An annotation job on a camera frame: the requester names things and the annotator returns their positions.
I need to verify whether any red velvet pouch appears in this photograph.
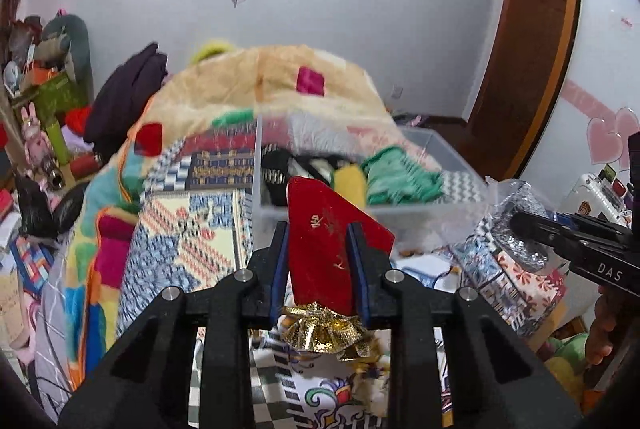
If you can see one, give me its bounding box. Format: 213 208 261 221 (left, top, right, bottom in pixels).
288 177 395 315

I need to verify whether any yellow sponge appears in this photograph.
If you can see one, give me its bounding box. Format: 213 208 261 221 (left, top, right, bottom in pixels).
332 164 368 209

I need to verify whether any white suitcase with stickers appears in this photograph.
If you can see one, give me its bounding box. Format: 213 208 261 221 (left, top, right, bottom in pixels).
559 174 631 227

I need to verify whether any silver glitter plastic bag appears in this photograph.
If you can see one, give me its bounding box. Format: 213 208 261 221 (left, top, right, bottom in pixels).
487 178 551 274

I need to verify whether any clear plastic storage box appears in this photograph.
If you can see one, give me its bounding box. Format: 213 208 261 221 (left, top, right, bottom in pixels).
252 112 488 251

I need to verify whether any brown wooden door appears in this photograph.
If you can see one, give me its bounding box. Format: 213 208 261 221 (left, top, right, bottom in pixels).
461 0 580 180

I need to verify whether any patchwork patterned tablecloth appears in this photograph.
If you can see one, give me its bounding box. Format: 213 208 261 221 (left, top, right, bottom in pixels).
114 133 569 429

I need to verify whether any green knitted cloth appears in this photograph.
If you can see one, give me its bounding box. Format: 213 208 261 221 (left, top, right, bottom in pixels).
361 146 442 206

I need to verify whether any red cylinder tin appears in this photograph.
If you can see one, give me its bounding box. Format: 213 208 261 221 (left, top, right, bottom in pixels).
70 153 103 180

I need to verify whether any black white patterned headband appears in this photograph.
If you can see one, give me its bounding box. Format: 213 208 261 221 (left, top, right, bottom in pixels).
260 144 343 207

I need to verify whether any pink rabbit toy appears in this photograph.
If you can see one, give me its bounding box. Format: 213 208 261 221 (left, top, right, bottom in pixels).
21 102 53 170

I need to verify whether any dark purple garment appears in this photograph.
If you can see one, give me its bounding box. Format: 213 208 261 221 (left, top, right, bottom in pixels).
84 42 167 163

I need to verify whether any beige fleece blanket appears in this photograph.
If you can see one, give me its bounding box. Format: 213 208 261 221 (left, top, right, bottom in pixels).
65 46 400 388

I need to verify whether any green cardboard box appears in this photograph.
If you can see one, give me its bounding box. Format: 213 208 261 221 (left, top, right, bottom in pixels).
11 72 89 152

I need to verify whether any yellow round cushion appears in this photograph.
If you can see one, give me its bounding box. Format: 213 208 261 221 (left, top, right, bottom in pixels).
190 39 235 65

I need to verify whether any grey green plush toy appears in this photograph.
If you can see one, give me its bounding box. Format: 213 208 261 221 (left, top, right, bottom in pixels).
35 13 93 97

